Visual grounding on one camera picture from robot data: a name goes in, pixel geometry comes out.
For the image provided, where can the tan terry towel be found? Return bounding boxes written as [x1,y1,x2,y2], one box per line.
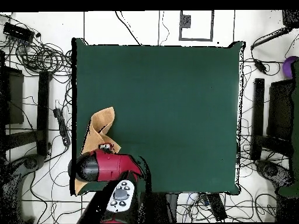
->
[74,106,121,195]

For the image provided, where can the black stand bar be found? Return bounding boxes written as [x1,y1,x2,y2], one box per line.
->
[36,71,50,156]
[250,78,265,161]

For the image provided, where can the dark green table cloth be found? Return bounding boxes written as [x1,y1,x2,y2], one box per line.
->
[71,37,246,196]

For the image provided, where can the grey stand foot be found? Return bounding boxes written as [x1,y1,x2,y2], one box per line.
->
[0,153,46,223]
[255,159,295,187]

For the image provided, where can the dark panel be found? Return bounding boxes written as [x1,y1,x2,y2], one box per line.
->
[266,79,295,141]
[0,66,25,125]

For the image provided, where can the long black power strip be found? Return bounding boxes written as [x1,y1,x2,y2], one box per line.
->
[206,193,228,222]

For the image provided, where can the black power adapter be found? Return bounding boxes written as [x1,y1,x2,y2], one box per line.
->
[253,58,268,75]

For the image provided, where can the dark green fabric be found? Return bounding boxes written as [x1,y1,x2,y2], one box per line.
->
[277,59,299,199]

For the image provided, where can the black rod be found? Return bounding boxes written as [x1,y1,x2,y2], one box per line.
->
[250,26,293,51]

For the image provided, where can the purple round object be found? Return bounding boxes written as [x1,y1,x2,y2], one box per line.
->
[281,55,299,79]

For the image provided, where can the black corner box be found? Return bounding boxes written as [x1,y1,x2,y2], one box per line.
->
[281,9,299,28]

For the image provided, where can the tangled black cables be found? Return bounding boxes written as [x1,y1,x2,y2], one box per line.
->
[16,40,72,76]

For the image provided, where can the black cable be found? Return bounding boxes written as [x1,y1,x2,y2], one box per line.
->
[114,10,142,46]

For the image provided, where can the grey square floor frame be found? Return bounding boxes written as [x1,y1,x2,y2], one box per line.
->
[179,10,215,42]

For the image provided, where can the black network switch box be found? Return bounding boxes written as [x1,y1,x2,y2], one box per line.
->
[3,22,35,43]

